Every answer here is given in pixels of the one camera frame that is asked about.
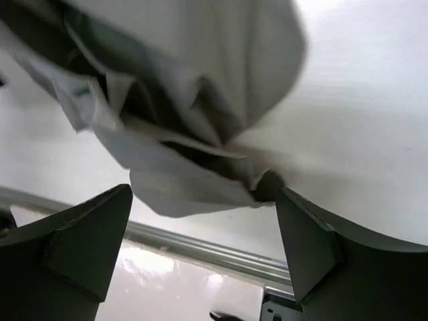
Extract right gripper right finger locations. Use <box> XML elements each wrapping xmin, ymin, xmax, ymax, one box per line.
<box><xmin>276</xmin><ymin>189</ymin><xmax>427</xmax><ymax>320</ymax></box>

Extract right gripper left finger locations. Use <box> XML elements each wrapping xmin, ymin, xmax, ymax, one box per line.
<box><xmin>1</xmin><ymin>184</ymin><xmax>133</xmax><ymax>320</ymax></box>

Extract aluminium front rail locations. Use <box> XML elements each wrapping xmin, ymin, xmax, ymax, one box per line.
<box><xmin>1</xmin><ymin>187</ymin><xmax>294</xmax><ymax>300</ymax></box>

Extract grey pleated skirt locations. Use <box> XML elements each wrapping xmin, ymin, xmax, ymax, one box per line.
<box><xmin>1</xmin><ymin>1</ymin><xmax>306</xmax><ymax>217</ymax></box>

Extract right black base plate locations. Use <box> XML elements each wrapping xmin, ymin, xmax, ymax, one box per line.
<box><xmin>209</xmin><ymin>290</ymin><xmax>305</xmax><ymax>321</ymax></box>

